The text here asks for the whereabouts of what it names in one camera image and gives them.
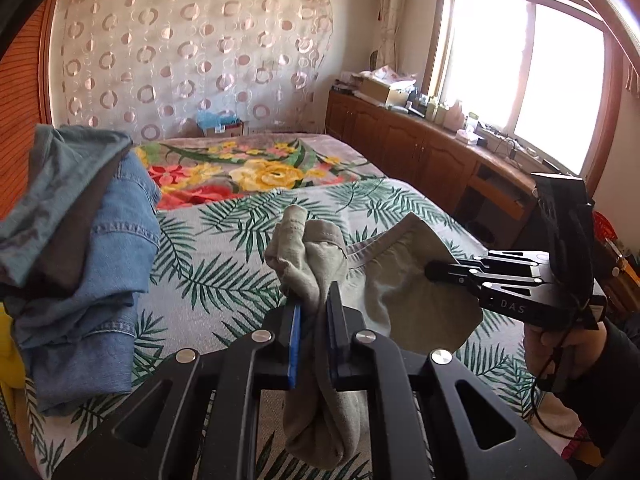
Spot blue plastic bag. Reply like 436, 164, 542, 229
195, 109, 242, 132

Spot circle pattern curtain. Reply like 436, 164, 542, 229
56, 0, 336, 144

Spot wooden cabinet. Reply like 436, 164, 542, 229
325, 87, 557, 242

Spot lace window curtain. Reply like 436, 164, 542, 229
374, 0, 417, 77

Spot person's right forearm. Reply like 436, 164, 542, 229
552, 310, 640, 466

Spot yellow cloth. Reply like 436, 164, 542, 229
0, 305, 27, 392

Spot floral blanket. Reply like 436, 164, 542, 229
132, 132, 389, 211

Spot cardboard box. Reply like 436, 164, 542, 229
359, 76, 417, 107

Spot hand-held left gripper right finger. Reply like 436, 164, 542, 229
325, 282, 576, 480

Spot grey pants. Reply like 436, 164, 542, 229
264, 204, 485, 471

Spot power strip with cables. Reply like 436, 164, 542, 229
487, 131, 533, 158

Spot green bottles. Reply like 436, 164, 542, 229
424, 94, 452, 127

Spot teal grey garment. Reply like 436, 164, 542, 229
0, 125, 135, 292

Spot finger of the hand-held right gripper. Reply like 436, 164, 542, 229
425, 271, 547, 297
424, 250, 550, 277

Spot red plastic basket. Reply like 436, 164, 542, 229
594, 211, 620, 242

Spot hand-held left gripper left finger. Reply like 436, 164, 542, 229
52, 304, 303, 480

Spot wooden frame window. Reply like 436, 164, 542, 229
425, 0, 628, 197

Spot small red box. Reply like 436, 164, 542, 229
202, 120, 247, 138

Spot blue jeans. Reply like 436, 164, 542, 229
10, 152, 162, 417

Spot wooden louvered wardrobe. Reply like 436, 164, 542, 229
0, 0, 62, 223

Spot person's right hand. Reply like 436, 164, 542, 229
522, 317, 609, 394

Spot leaf print bed sheet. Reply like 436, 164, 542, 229
20, 177, 556, 480

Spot black cable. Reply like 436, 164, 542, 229
531, 374, 593, 443

